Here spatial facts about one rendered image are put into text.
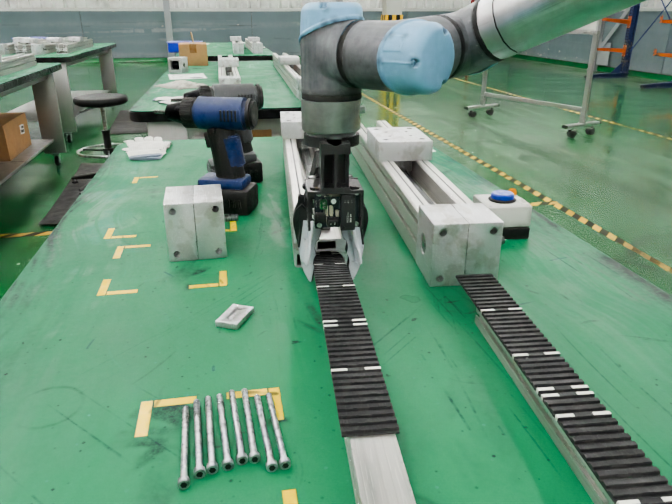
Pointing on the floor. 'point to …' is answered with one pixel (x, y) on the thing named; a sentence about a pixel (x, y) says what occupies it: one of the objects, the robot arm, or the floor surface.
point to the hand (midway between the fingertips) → (330, 269)
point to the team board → (550, 102)
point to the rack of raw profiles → (632, 48)
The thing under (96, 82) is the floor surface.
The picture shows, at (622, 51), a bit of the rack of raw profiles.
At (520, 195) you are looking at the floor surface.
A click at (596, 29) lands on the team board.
